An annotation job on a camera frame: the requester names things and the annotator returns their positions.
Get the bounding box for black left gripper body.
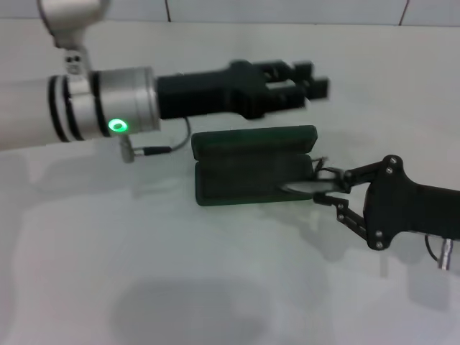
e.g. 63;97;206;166
155;59;270;121

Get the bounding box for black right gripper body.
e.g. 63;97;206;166
362;154;460;252

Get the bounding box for black glasses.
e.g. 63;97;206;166
276;156;348;197

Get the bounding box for green glasses case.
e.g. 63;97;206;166
190;124;319;208

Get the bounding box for right arm cable with plug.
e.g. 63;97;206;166
423;232;456;270

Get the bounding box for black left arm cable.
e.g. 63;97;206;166
120;117;191;163

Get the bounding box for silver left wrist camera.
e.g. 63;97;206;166
37;0;111;51

